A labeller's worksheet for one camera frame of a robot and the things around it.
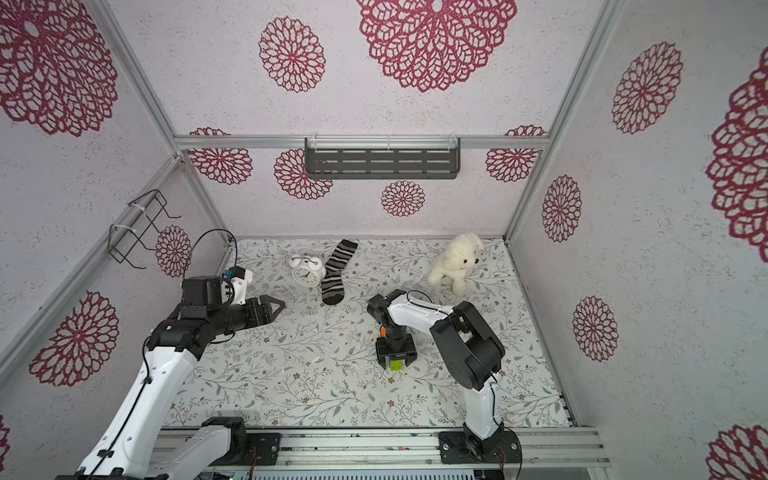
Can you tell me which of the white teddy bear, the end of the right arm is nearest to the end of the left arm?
the end of the right arm

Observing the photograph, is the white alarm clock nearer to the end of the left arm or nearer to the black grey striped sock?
the black grey striped sock

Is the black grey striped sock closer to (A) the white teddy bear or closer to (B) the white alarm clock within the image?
(B) the white alarm clock

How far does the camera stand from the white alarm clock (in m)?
0.99

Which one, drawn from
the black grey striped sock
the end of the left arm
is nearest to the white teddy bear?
the black grey striped sock

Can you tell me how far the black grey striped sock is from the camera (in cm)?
105

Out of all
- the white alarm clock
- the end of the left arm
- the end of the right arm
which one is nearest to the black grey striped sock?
the white alarm clock

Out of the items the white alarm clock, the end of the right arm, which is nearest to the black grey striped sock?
the white alarm clock

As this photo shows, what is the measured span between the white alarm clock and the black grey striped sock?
1.2 inches

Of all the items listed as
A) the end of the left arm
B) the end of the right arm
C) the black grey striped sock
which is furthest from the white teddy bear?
the end of the left arm

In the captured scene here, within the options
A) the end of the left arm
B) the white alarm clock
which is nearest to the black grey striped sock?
the white alarm clock

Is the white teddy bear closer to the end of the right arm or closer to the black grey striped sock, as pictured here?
the end of the right arm

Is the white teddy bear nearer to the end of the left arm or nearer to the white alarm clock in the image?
the white alarm clock

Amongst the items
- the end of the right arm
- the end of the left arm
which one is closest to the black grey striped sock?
the end of the right arm

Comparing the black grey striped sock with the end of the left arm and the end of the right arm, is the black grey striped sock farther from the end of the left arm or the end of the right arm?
the end of the left arm
